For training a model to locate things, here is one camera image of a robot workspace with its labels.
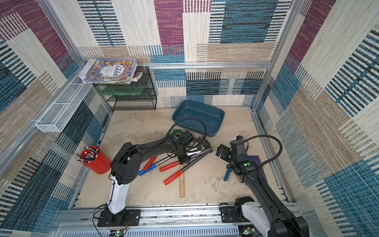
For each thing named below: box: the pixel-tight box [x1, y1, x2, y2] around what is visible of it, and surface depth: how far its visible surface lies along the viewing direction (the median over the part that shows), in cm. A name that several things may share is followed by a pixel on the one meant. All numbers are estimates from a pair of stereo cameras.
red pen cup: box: [80, 145, 112, 175], surface depth 83 cm
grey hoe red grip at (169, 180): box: [163, 150, 214, 186], surface depth 87 cm
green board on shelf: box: [99, 85, 146, 96], surface depth 101 cm
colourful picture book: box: [83, 58, 138, 85], surface depth 81 cm
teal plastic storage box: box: [171, 99, 226, 138], surface depth 119 cm
